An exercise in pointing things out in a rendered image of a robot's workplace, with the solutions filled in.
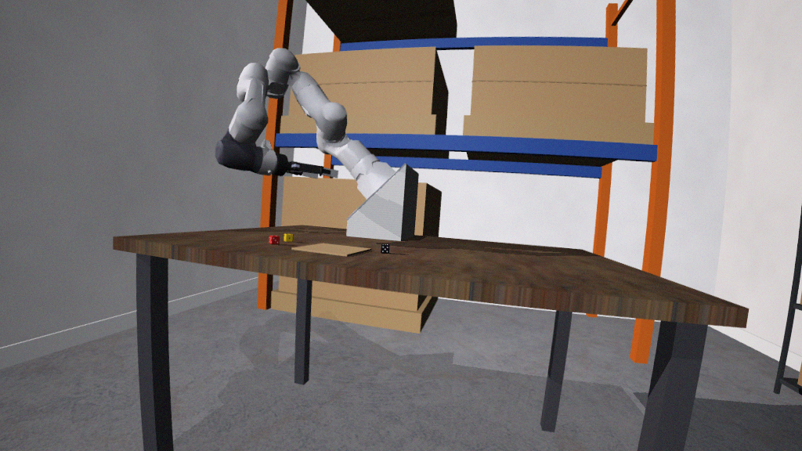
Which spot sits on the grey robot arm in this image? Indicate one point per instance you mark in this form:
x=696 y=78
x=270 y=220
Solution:
x=250 y=119

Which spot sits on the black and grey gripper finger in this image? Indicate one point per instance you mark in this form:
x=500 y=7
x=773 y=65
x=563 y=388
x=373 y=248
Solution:
x=311 y=175
x=310 y=168

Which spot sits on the tan flat mat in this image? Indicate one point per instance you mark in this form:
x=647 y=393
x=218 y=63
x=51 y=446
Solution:
x=332 y=249

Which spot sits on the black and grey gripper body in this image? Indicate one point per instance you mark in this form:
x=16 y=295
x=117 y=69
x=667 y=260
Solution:
x=282 y=165

